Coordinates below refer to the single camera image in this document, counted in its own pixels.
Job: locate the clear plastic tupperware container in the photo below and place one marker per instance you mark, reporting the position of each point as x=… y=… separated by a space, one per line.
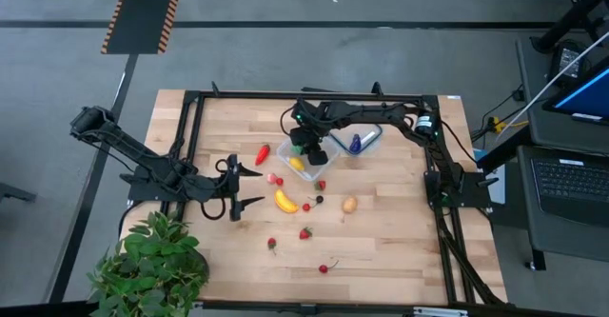
x=285 y=154

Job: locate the clear lid blue rim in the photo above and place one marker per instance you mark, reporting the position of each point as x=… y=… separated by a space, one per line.
x=343 y=142

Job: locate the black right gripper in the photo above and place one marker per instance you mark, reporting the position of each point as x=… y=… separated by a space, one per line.
x=309 y=131

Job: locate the pale pink toy peach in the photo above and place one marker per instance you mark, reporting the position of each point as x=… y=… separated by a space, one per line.
x=272 y=179

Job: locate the black aluminium table frame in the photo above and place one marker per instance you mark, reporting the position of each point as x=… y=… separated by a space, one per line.
x=247 y=95

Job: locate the yellow toy banana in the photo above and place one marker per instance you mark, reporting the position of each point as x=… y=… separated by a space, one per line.
x=284 y=203

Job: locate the black stand legs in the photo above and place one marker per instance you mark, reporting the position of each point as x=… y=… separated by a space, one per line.
x=571 y=19

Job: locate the yellow toy lemon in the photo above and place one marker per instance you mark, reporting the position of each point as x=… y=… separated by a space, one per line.
x=297 y=164

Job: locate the blue toy eggplant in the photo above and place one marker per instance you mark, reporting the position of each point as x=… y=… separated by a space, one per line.
x=355 y=144

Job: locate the white table sticker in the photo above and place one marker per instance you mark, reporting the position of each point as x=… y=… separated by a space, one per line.
x=454 y=97

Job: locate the black power adapter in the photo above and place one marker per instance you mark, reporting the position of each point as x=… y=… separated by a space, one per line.
x=568 y=62

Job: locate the monitor with blue screen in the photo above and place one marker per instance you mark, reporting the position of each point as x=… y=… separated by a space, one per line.
x=590 y=98

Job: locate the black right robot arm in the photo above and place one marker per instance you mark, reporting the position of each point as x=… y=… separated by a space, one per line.
x=371 y=110

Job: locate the tan toy potato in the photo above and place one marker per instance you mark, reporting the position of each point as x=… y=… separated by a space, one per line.
x=349 y=204

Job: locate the grey laptop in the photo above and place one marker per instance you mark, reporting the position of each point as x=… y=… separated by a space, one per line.
x=571 y=184

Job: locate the red toy chili pepper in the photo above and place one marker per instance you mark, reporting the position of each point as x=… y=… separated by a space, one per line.
x=262 y=154

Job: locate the black mat orange striped edges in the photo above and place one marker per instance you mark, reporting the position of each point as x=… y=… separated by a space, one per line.
x=143 y=12

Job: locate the white metal bracket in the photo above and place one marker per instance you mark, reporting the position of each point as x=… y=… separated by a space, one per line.
x=440 y=312

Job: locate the grey desk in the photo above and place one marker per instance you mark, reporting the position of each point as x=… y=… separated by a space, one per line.
x=561 y=245

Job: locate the red toy strawberry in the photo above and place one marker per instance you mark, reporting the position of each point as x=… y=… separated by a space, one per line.
x=305 y=233
x=321 y=185
x=271 y=243

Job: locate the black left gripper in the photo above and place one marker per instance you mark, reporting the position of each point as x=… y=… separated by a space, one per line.
x=234 y=188

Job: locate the dark purple toy cherry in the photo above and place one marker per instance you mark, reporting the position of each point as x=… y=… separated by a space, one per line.
x=319 y=199

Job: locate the green potted plant black pot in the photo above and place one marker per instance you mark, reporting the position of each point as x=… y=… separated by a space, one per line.
x=152 y=264

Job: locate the dark grey furniture leg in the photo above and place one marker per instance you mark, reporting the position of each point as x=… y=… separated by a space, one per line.
x=14 y=193

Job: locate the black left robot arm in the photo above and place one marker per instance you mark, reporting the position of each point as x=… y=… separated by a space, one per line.
x=123 y=143

